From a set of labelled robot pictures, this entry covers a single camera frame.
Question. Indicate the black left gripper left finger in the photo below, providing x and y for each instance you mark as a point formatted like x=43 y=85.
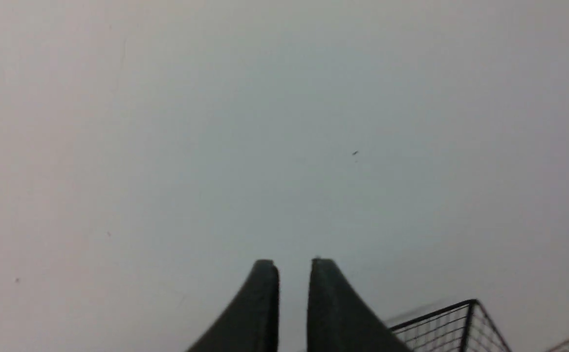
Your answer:
x=250 y=323

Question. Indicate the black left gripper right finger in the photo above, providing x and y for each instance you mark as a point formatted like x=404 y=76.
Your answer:
x=338 y=320

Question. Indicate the black wire mesh shelf rack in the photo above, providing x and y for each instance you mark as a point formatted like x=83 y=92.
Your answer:
x=465 y=326

